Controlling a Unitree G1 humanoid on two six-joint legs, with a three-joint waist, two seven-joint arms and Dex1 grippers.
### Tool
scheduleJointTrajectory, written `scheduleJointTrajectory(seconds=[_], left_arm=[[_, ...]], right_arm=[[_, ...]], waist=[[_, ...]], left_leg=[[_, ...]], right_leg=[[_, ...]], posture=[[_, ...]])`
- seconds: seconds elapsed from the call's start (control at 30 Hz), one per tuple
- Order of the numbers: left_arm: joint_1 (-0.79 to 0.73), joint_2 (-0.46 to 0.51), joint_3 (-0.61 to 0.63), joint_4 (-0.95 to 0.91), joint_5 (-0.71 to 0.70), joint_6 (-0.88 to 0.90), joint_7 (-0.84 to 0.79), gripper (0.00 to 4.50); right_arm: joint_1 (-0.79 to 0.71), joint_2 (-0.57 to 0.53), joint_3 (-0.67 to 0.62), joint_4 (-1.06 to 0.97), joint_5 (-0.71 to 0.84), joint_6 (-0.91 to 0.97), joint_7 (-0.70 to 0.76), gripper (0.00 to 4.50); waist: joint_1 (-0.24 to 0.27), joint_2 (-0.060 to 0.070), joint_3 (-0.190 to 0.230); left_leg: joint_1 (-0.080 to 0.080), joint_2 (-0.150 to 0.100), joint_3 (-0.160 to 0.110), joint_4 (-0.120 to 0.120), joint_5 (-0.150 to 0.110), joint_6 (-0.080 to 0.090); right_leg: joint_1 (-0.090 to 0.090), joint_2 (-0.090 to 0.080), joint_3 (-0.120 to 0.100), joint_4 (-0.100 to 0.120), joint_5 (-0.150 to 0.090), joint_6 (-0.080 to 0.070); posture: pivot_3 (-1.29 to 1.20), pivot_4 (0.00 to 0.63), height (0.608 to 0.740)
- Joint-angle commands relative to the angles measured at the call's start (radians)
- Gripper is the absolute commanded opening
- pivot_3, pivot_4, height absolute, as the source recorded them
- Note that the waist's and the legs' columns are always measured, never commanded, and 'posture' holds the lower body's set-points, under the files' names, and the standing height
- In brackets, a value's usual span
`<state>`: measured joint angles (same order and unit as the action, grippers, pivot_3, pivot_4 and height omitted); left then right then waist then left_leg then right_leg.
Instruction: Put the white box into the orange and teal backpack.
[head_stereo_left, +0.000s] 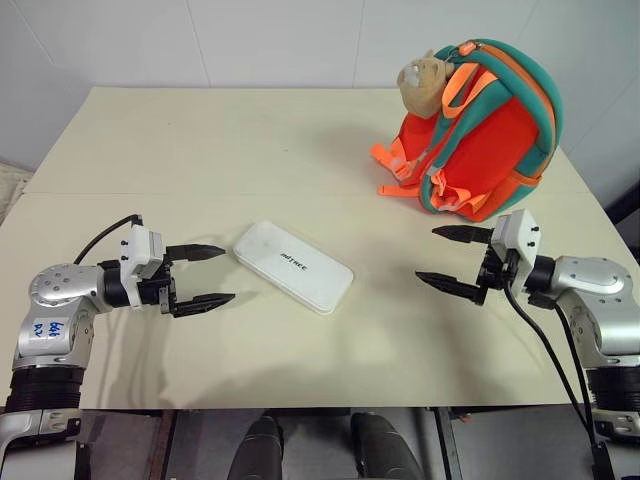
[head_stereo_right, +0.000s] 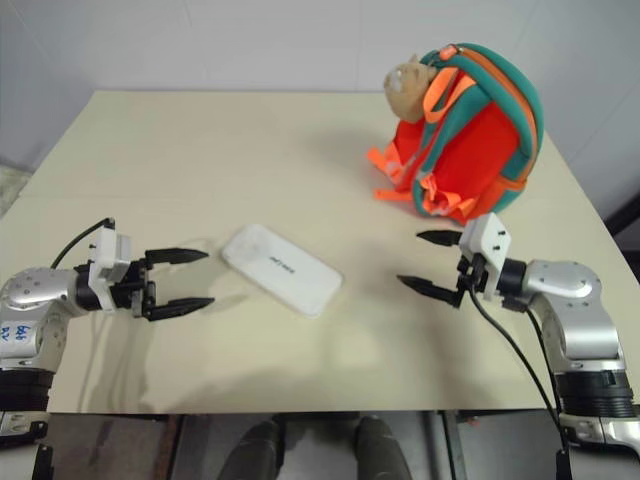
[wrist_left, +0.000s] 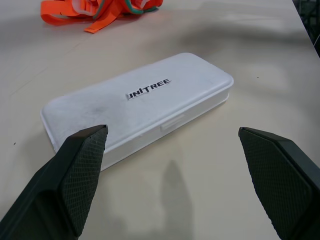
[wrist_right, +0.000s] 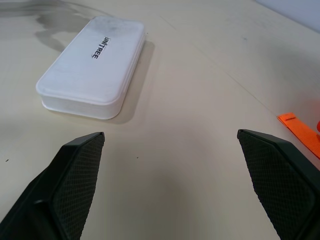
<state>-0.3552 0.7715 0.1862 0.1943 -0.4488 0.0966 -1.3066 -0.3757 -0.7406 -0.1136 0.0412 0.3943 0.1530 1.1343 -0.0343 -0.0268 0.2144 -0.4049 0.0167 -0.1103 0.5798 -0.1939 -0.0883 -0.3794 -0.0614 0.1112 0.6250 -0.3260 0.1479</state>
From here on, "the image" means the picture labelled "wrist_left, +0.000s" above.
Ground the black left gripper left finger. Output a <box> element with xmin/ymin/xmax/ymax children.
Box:
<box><xmin>0</xmin><ymin>124</ymin><xmax>109</xmax><ymax>240</ymax></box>

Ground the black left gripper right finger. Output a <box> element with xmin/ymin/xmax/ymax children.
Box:
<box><xmin>238</xmin><ymin>126</ymin><xmax>320</xmax><ymax>240</ymax></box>

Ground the white plastic Unitree case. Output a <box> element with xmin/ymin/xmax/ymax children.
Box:
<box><xmin>39</xmin><ymin>52</ymin><xmax>235</xmax><ymax>173</ymax></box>

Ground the orange fabric strap bundle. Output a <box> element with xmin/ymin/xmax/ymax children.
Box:
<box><xmin>39</xmin><ymin>0</ymin><xmax>164</xmax><ymax>34</ymax></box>

